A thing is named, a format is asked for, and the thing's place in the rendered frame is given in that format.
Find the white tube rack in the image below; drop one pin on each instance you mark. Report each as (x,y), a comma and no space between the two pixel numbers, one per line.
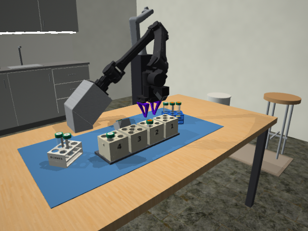
(63,160)

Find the green-capped conical centrifuge tube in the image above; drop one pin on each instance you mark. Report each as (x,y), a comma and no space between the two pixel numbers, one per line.
(110,136)

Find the blue tube rack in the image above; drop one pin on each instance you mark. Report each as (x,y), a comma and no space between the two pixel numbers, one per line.
(181,118)

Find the beige bucket adapter with round holes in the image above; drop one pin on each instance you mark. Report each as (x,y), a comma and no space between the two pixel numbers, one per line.
(155,133)
(170,124)
(137,137)

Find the green-capped sample tube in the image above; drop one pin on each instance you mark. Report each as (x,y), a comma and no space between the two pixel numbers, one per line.
(165,107)
(149,122)

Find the blue bench mat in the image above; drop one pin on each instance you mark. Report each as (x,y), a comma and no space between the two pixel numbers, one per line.
(59,185)

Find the beige block with round holes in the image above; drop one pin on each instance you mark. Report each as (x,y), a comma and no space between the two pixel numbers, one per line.
(113,150)

